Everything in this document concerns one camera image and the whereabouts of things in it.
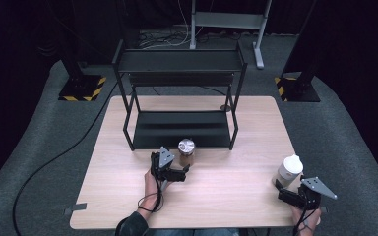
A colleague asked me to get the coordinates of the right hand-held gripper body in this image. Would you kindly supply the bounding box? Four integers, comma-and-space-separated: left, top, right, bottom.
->
296, 176, 339, 210

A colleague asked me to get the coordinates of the person's left hand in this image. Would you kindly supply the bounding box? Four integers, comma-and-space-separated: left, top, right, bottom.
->
139, 170, 171, 210

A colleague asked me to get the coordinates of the black metal shelf rack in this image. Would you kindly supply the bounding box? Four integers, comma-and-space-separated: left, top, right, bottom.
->
111, 38, 249, 152

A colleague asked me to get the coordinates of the right hand-held gripper cable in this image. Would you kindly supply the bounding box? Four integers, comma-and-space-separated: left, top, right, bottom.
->
291, 207, 319, 236

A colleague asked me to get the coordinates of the hand-held gripper cable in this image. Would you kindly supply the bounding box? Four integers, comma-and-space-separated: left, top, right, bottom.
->
291, 207, 319, 236
137, 178, 165, 213

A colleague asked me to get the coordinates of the person's right hand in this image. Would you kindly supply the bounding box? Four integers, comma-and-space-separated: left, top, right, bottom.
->
290, 206, 323, 232

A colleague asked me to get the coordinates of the tangle of floor cables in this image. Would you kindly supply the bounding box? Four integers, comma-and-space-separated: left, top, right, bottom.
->
137, 0, 192, 50

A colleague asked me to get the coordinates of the black stand with striped base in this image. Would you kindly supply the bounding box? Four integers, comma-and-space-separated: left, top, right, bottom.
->
45, 0, 107, 102
274, 0, 322, 103

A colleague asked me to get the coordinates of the glass jar with foil lid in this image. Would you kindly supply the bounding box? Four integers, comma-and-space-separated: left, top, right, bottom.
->
177, 138, 197, 167

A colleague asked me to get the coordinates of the left hand-held gripper cable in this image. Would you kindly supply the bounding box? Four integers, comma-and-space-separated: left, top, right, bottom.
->
137, 178, 165, 213

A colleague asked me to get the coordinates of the long black floor cable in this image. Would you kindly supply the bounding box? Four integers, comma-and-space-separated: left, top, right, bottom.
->
12, 82, 119, 236

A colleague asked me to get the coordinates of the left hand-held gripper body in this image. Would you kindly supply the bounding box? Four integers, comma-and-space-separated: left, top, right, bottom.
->
150, 146, 178, 182

